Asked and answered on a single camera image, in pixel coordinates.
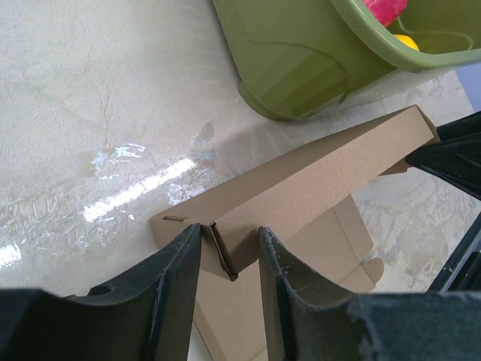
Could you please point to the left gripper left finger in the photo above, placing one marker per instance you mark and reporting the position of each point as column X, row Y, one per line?
column 145, row 313

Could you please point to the pink dragon fruit toy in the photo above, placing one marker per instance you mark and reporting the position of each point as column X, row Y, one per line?
column 386, row 11

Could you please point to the green plastic basket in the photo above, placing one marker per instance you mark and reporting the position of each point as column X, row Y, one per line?
column 297, row 58

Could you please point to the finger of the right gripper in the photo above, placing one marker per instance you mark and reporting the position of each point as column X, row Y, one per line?
column 455, row 158

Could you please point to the aluminium rail frame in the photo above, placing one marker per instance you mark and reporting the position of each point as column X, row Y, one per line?
column 461, row 271

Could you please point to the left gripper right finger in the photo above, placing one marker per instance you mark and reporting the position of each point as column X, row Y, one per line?
column 309, row 317

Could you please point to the brown cardboard paper box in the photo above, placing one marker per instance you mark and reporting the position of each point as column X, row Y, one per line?
column 305, row 198

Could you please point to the yellow mango toy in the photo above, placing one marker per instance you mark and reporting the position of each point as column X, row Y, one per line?
column 407, row 41

